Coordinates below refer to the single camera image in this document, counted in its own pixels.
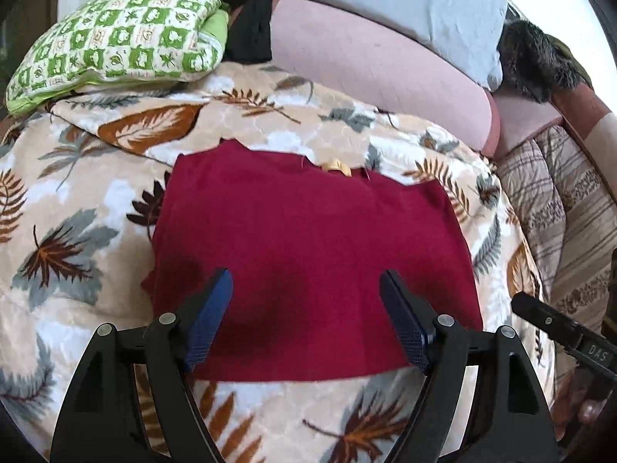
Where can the pink and brown sofa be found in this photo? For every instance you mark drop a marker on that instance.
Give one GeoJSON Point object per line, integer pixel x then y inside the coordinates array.
{"type": "Point", "coordinates": [525, 115]}

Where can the dark fur garment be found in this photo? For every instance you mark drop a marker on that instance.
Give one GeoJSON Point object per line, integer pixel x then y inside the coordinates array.
{"type": "Point", "coordinates": [535, 58]}

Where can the green patterned pillow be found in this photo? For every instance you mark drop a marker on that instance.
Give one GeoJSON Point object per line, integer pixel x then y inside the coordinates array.
{"type": "Point", "coordinates": [120, 33]}

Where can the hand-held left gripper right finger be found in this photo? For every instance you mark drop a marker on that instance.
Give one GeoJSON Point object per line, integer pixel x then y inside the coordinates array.
{"type": "Point", "coordinates": [408, 323]}

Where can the grey pillow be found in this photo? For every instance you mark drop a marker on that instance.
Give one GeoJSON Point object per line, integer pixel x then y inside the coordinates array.
{"type": "Point", "coordinates": [424, 5]}

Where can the black cloth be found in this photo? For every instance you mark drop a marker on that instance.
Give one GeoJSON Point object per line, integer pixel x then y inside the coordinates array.
{"type": "Point", "coordinates": [250, 24]}

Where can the striped beige quilt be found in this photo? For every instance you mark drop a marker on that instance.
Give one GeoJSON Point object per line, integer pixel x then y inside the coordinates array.
{"type": "Point", "coordinates": [564, 202]}

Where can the red knit sweater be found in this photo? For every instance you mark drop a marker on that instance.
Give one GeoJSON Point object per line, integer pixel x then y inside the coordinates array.
{"type": "Point", "coordinates": [299, 231]}

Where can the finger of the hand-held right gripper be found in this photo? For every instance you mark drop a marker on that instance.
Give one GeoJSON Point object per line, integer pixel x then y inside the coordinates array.
{"type": "Point", "coordinates": [540, 316]}

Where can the person's right hand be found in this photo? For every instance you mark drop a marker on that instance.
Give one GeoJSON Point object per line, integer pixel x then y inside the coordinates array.
{"type": "Point", "coordinates": [590, 412]}

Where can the pink sofa back cushion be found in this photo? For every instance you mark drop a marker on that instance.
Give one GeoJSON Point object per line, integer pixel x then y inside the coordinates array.
{"type": "Point", "coordinates": [376, 67]}

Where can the leaf print blanket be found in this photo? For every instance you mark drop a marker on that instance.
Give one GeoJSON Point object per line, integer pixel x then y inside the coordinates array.
{"type": "Point", "coordinates": [72, 193]}

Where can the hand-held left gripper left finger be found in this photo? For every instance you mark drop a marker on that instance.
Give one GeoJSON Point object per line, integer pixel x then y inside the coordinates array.
{"type": "Point", "coordinates": [208, 323]}

